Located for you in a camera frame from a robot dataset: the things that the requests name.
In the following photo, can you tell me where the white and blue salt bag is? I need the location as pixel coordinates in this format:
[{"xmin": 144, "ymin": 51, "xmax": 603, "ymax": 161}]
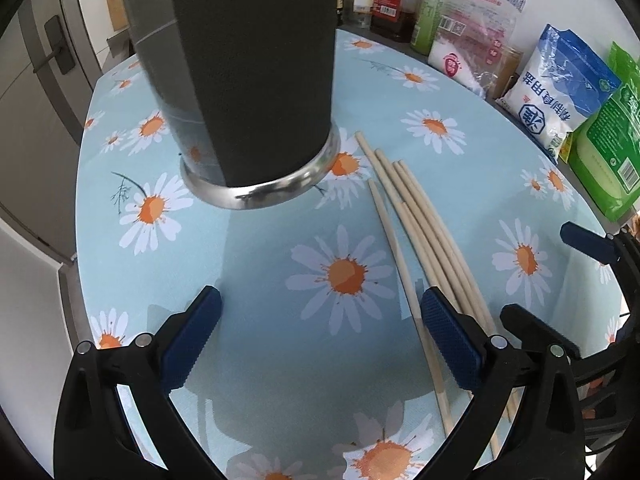
[{"xmin": 497, "ymin": 24, "xmax": 623, "ymax": 163}]

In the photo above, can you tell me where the clear plastic bag white powder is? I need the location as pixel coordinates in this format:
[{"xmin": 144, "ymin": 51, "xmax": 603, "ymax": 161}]
[{"xmin": 427, "ymin": 0, "xmax": 530, "ymax": 101}]

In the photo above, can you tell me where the black door handle lock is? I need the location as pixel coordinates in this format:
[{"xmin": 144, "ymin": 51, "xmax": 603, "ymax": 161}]
[{"xmin": 35, "ymin": 16, "xmax": 77, "ymax": 75}]

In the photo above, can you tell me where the blue daisy print tablecloth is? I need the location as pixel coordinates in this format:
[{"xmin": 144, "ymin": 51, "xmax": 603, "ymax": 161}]
[{"xmin": 75, "ymin": 27, "xmax": 626, "ymax": 480}]

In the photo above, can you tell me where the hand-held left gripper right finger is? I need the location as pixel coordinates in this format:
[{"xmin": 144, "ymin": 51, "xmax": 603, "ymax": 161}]
[{"xmin": 415, "ymin": 287, "xmax": 586, "ymax": 480}]

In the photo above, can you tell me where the oil bottle green label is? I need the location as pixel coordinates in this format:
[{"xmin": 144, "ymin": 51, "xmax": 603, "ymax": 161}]
[{"xmin": 410, "ymin": 0, "xmax": 463, "ymax": 56}]

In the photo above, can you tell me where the green sugar bag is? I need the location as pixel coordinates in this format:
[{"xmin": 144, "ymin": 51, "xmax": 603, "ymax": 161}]
[{"xmin": 567, "ymin": 42, "xmax": 640, "ymax": 221}]

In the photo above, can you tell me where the grey door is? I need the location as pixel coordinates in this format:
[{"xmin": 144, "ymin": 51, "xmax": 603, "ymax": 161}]
[{"xmin": 0, "ymin": 0, "xmax": 108, "ymax": 266}]

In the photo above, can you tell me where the black cylindrical utensil holder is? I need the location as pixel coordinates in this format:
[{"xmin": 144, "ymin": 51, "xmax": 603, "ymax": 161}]
[{"xmin": 116, "ymin": 0, "xmax": 343, "ymax": 211}]

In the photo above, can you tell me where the kitchen sink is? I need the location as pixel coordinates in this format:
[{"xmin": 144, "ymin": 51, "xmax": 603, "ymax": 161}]
[{"xmin": 107, "ymin": 30, "xmax": 136, "ymax": 58}]

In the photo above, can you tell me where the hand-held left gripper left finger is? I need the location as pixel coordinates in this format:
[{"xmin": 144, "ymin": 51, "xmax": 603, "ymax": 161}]
[{"xmin": 53, "ymin": 285, "xmax": 236, "ymax": 480}]

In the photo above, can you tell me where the jar of brown powder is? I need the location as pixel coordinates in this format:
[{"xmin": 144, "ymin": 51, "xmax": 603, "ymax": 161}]
[{"xmin": 487, "ymin": 45, "xmax": 523, "ymax": 101}]

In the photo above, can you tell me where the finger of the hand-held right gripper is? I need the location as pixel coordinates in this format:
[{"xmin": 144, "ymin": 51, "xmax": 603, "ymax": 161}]
[
  {"xmin": 500, "ymin": 303, "xmax": 583, "ymax": 359},
  {"xmin": 560, "ymin": 221, "xmax": 632, "ymax": 273}
]

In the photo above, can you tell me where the group of wooden chopsticks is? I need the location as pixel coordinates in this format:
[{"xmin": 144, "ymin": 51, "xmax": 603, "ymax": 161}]
[{"xmin": 355, "ymin": 131, "xmax": 516, "ymax": 461}]

